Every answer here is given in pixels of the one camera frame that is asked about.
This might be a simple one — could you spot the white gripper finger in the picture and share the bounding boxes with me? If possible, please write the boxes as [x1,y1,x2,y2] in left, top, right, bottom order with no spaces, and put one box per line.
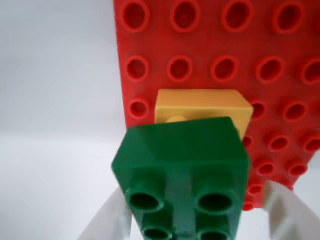
[76,186,133,240]
[264,181,320,240]

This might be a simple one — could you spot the green lego brick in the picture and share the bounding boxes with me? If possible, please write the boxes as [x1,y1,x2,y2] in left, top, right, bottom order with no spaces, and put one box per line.
[111,116,251,240]

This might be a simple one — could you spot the yellow lego brick brick-pattern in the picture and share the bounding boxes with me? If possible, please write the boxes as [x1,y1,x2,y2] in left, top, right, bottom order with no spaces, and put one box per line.
[154,88,254,141]

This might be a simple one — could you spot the red lego baseplate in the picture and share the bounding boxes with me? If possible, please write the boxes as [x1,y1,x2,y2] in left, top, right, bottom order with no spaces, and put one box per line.
[112,0,320,212]

